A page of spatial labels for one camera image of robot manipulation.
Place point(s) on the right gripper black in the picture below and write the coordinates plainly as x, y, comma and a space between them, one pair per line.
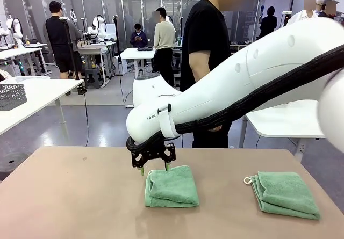
156, 153

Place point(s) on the green terry towel with loop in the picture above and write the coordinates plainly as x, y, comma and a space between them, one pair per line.
172, 188
287, 193

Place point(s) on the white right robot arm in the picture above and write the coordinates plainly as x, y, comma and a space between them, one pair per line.
242, 69

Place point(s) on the white robot arm on desk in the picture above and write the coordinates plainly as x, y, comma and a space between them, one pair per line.
96, 28

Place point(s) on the person's right forearm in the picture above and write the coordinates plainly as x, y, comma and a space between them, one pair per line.
200, 79

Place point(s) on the grey plastic lattice basket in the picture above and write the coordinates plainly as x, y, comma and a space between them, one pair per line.
13, 96

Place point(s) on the person's right hand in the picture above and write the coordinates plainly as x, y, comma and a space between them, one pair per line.
216, 129

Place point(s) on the white computer box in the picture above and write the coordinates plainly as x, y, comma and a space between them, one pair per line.
121, 65

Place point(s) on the black tripod stand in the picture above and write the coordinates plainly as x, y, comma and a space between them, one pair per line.
82, 90

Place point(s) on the grey step stool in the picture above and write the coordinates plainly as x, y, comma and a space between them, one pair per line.
94, 75

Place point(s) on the white standing desk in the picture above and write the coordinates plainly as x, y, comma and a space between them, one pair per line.
134, 53

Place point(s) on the seated person in dark blue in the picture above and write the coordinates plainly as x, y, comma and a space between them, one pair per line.
138, 39

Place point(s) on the white side table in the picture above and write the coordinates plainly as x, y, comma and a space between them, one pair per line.
48, 94

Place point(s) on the person in cream sweater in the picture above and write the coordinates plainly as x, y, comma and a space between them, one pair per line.
164, 35

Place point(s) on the grey robot desk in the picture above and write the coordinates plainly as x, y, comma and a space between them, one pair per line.
91, 49

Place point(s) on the person in black T-shirt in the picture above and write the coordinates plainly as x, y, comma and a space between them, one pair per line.
204, 29

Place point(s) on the grey round floor base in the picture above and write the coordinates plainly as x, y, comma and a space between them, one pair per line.
12, 161

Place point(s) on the white shoe rack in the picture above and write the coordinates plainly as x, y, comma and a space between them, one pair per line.
237, 45

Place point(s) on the yellow drink bottle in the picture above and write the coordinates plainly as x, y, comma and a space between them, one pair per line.
26, 40

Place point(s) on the long white background desk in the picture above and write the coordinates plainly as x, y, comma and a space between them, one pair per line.
16, 51

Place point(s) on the standing person in black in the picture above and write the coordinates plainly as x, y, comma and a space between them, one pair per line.
268, 24

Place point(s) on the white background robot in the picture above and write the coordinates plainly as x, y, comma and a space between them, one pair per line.
16, 28

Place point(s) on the mannequin in white shirt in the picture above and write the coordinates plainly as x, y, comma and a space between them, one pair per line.
309, 4

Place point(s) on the mannequin with beige hat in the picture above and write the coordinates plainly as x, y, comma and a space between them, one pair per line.
319, 4

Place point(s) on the person with dark cap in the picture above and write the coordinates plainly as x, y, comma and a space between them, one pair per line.
332, 6

